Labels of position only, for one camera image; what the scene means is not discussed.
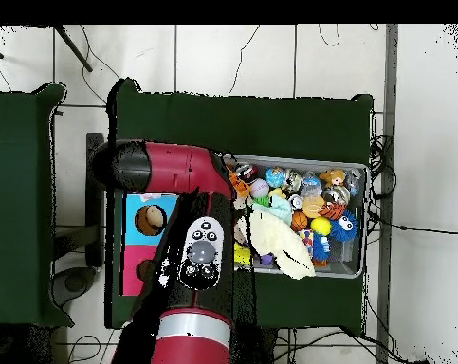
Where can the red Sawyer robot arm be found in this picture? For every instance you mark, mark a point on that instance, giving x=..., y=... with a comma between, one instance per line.
x=168, y=167

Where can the wooden three-hole sorting box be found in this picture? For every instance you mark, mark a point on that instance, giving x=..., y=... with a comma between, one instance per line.
x=137, y=235

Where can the silver mesh bin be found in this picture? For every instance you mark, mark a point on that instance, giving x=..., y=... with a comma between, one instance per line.
x=346, y=261

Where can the orange plastic building block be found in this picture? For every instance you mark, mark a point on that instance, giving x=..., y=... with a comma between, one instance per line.
x=240, y=185

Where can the white baseball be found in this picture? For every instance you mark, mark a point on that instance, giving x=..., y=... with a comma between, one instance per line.
x=259, y=188

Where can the mint green cloth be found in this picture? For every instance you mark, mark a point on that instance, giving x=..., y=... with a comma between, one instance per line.
x=281, y=208

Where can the cream knitted cloth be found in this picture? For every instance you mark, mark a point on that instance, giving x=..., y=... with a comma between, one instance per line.
x=281, y=242

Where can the dark green tablecloth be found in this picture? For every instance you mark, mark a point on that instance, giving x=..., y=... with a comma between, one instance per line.
x=16, y=208
x=289, y=125

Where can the orange striped tiger plush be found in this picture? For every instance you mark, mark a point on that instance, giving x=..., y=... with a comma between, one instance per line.
x=333, y=211

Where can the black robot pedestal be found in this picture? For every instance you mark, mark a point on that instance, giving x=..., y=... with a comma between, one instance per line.
x=259, y=349

